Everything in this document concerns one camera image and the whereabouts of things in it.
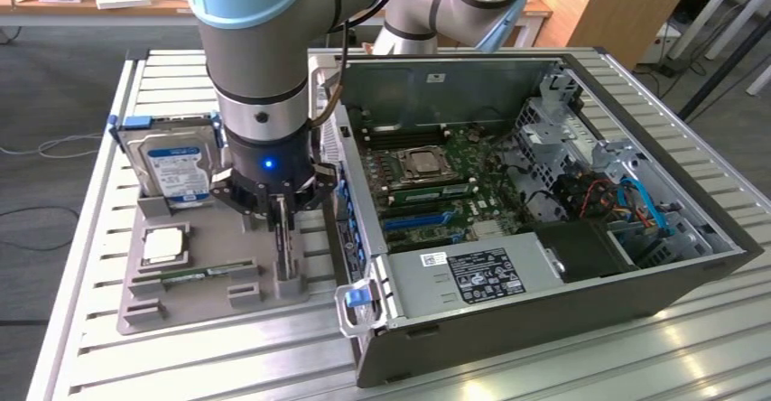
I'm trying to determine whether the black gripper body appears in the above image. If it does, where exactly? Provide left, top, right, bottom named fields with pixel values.
left=225, top=126, right=320, bottom=197

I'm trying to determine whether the black open PC case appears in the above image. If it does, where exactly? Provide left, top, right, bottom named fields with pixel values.
left=305, top=52, right=765, bottom=388

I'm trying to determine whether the silver chipset heatsink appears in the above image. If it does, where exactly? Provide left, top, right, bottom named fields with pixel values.
left=478, top=220, right=513, bottom=239

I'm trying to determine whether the black graphics card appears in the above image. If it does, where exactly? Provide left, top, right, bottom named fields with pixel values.
left=269, top=195, right=302, bottom=284

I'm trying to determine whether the white floor device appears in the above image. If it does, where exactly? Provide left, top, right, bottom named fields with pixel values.
left=638, top=23, right=685, bottom=66

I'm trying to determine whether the white table frame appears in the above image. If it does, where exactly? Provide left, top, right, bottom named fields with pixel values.
left=665, top=0, right=771, bottom=98

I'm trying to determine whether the light blue wire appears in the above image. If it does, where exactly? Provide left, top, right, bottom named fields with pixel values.
left=618, top=175, right=673, bottom=239

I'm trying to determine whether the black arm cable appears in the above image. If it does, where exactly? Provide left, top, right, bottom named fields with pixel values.
left=306, top=0, right=402, bottom=170

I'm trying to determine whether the wooden desk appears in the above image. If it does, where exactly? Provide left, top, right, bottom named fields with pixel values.
left=0, top=0, right=553, bottom=51

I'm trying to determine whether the red and black wire bundle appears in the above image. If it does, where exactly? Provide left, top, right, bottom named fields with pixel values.
left=576, top=177, right=625, bottom=221

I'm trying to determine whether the green motherboard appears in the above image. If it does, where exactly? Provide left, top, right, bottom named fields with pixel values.
left=354, top=120, right=542, bottom=253

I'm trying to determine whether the grey power supply unit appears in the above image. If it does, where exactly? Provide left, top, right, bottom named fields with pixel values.
left=384, top=232, right=565, bottom=320

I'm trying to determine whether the silver disk bay cage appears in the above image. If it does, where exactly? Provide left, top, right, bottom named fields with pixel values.
left=510, top=96, right=608, bottom=203

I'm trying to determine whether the grey parts rack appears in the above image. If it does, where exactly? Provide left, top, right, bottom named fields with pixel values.
left=117, top=179, right=312, bottom=337

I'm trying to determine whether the white floor cable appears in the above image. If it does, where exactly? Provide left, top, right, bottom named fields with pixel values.
left=0, top=131, right=105, bottom=159

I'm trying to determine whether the blue expansion slot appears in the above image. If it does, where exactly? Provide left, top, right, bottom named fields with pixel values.
left=382, top=210, right=458, bottom=231

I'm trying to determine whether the silver CPU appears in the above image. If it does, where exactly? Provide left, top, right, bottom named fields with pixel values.
left=142, top=228, right=188, bottom=266

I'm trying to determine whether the black plastic shroud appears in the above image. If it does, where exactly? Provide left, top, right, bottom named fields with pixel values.
left=534, top=219, right=640, bottom=284

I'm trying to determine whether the hard disk with blue carrier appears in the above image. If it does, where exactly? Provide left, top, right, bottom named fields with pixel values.
left=105, top=111, right=228, bottom=208

